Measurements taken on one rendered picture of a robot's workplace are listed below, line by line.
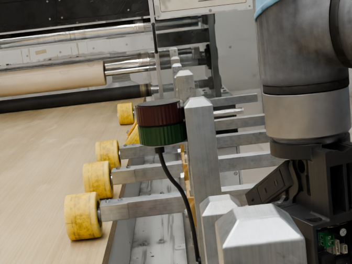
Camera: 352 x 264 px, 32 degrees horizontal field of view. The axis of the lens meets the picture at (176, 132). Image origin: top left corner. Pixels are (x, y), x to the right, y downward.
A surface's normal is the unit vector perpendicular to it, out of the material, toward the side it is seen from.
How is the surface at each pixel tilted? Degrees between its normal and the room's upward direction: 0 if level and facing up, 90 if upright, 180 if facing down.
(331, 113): 90
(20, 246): 0
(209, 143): 90
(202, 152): 90
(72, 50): 90
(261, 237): 45
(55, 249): 0
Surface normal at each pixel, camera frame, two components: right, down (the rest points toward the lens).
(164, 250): -0.11, -0.98
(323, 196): -0.93, 0.17
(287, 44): -0.52, 0.26
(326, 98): 0.26, 0.14
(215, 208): -0.07, -0.57
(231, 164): 0.02, 0.18
